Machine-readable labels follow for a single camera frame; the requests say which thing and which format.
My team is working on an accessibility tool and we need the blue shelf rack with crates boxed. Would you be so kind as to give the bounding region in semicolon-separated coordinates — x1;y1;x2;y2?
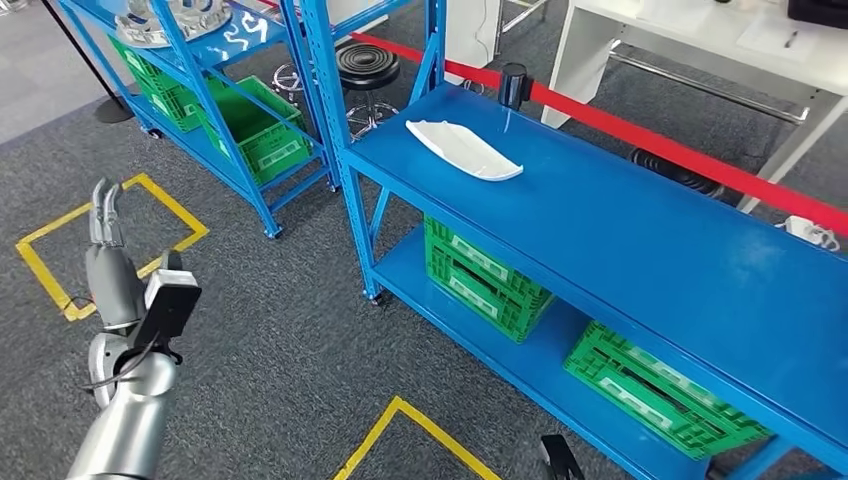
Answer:
56;0;340;241

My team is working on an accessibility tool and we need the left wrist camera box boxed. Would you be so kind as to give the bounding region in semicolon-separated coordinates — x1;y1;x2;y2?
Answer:
129;268;203;352

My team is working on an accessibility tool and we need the red barrier belt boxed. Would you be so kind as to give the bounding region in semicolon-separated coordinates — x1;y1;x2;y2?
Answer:
254;0;848;238

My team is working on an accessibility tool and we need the silver metal part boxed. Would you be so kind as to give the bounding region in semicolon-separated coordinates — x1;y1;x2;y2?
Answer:
113;0;233;49

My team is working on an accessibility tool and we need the white paper sheet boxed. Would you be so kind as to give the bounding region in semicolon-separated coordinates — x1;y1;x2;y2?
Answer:
735;18;823;64

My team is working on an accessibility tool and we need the black stanchion post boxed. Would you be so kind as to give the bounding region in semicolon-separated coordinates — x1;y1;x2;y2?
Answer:
39;0;135;125

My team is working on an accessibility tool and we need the black desktop device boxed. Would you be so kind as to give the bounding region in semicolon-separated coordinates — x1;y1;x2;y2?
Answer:
786;0;848;31

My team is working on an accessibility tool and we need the white plastic shell part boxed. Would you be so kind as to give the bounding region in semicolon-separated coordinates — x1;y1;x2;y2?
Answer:
405;119;525;183

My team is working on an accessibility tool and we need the white power strip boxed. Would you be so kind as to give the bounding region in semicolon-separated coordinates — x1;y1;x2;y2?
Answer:
775;215;843;254

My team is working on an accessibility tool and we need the black barrier belt post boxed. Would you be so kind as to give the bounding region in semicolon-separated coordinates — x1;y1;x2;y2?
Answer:
496;62;535;112

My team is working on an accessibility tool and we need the black stool with chrome base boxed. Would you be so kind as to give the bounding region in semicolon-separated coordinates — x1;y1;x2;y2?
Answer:
335;42;403;142

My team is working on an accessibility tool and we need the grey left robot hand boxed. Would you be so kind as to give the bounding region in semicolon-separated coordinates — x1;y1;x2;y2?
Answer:
84;176;184;331

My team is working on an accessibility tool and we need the white desk with papers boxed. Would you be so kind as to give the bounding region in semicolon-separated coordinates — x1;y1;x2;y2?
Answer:
539;0;848;215

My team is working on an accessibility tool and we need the chrome stool base ring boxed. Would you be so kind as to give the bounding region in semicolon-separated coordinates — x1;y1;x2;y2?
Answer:
270;61;307;99

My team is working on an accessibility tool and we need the wide blue metal shelf rack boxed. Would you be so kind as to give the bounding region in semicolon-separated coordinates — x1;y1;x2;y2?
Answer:
298;0;848;480

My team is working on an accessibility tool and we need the dark right wrist camera bracket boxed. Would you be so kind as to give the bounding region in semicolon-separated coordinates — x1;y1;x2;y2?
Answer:
537;433;586;480

